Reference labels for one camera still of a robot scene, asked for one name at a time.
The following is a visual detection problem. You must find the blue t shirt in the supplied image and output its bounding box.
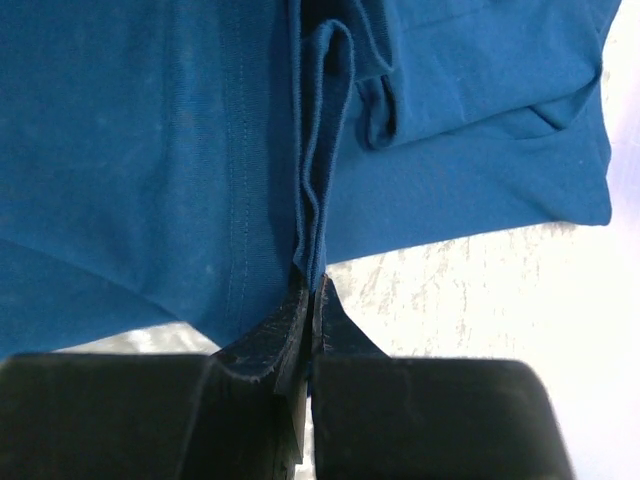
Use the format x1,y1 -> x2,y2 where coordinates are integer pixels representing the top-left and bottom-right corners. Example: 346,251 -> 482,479
1,1 -> 618,356

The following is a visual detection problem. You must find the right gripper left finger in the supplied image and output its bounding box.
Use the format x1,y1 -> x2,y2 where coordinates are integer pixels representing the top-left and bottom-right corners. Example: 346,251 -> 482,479
1,271 -> 310,479

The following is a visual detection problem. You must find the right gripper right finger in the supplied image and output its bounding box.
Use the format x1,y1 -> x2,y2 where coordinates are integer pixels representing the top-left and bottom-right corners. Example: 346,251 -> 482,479
311,278 -> 573,479

